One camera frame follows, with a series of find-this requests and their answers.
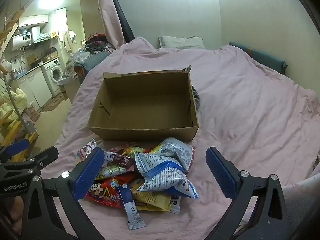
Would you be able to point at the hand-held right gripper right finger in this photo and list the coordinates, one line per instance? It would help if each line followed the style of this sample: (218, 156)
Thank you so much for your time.
(220, 172)

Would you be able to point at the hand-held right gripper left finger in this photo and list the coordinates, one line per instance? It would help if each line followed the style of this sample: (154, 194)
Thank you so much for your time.
(87, 172)

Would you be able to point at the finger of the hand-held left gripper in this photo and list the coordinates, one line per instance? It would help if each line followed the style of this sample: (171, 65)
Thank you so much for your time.
(17, 147)
(42, 156)

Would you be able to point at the pink white cartoon packet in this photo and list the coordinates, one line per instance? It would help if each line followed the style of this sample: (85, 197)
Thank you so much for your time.
(86, 150)

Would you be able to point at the red cartoon candy bag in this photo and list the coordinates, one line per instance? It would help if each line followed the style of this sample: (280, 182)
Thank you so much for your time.
(105, 192)

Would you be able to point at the brown chocolate bar packet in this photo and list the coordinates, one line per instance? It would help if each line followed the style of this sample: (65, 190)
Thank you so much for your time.
(122, 160)

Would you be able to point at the white yellow snack packet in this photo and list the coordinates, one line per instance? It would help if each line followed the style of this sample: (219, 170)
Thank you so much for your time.
(175, 150)

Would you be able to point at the yellow chips bag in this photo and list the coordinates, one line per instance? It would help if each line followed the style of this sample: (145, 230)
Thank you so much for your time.
(135, 151)

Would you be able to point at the blue white snack packet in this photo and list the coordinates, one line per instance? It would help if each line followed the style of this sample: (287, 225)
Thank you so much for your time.
(165, 182)
(155, 162)

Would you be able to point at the blue white stick sachet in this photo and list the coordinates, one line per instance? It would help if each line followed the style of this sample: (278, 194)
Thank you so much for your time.
(132, 212)

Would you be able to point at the brown cardboard box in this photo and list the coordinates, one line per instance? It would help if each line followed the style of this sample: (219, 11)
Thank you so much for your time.
(150, 92)

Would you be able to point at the yellow wooden chair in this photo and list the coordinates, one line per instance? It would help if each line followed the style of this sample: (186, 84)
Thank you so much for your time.
(15, 132)

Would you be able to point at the pale yellow bedding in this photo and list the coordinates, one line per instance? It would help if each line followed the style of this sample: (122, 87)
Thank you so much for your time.
(15, 102)

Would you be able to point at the brown floor mat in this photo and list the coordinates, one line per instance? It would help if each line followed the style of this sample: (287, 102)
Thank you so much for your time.
(53, 103)

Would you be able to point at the white base cabinets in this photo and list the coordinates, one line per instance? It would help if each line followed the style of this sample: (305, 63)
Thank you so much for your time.
(32, 87)

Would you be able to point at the pink blanket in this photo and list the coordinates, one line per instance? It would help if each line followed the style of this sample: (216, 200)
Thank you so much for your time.
(250, 105)

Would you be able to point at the white basin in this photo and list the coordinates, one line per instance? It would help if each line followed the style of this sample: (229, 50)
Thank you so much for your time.
(64, 82)

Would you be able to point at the white washing machine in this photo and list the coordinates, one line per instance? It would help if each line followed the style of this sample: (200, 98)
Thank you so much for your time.
(53, 76)

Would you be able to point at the person's right leg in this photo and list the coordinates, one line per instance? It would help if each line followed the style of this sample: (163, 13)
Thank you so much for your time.
(302, 205)

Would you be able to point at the cardboard boxes on counter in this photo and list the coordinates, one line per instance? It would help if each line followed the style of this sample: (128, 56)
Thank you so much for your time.
(47, 56)

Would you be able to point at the heap of grey white laundry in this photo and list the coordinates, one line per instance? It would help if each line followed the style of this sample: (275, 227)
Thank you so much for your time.
(75, 63)

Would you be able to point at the white water heater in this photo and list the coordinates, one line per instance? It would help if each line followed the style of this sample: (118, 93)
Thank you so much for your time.
(21, 41)

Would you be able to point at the teal orange padded cover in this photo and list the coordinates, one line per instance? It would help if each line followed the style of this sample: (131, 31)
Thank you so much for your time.
(93, 61)

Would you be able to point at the hanging cream towel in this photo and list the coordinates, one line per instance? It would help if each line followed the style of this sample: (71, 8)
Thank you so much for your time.
(68, 41)

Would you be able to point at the teal padded bolster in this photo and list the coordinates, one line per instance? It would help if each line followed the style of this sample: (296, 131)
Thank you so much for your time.
(260, 56)

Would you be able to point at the pile of dark clothes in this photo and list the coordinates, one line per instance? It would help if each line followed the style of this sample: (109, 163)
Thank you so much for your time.
(98, 42)

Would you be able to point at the grey pillow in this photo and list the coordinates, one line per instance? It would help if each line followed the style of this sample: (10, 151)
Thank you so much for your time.
(180, 42)

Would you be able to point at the pink curtain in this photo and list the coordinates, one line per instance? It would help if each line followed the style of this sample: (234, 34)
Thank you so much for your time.
(108, 12)

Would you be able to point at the dark slanted pole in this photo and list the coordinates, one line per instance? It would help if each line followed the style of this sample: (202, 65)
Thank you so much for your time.
(122, 17)

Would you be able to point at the wooden stair rail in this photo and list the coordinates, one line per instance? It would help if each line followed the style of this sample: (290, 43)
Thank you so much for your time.
(10, 36)

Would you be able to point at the white wall cabinet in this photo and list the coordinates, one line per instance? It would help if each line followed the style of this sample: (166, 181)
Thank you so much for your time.
(32, 21)

